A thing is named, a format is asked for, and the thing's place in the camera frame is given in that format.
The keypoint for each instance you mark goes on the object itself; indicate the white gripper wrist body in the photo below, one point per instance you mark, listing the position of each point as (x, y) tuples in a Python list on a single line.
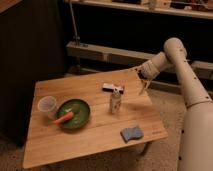
[(147, 71)]

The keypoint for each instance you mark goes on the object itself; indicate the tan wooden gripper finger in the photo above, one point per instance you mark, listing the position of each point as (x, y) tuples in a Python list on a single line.
[(145, 85)]

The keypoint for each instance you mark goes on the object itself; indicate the green ceramic bowl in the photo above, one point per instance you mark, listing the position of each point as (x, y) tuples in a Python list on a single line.
[(79, 108)]

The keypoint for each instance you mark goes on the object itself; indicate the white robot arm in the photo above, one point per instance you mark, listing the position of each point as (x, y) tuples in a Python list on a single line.
[(196, 144)]

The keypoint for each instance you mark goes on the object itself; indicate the blue sponge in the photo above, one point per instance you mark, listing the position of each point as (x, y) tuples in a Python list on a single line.
[(133, 133)]

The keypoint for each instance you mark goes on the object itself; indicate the upper wooden shelf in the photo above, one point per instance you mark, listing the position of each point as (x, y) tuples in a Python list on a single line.
[(142, 8)]

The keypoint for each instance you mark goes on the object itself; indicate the wooden folding table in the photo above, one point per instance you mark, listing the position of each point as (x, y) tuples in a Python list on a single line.
[(47, 143)]

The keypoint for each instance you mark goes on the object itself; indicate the orange carrot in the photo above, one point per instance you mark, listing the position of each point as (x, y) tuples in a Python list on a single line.
[(64, 118)]

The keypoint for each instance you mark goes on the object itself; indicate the clear plastic cup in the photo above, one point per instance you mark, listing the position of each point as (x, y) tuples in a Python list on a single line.
[(48, 106)]

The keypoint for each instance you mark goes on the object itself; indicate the metal stand pole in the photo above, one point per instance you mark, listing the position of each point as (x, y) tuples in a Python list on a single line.
[(76, 35)]

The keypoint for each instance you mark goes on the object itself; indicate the long white shelf rail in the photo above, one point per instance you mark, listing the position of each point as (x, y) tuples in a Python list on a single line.
[(203, 70)]

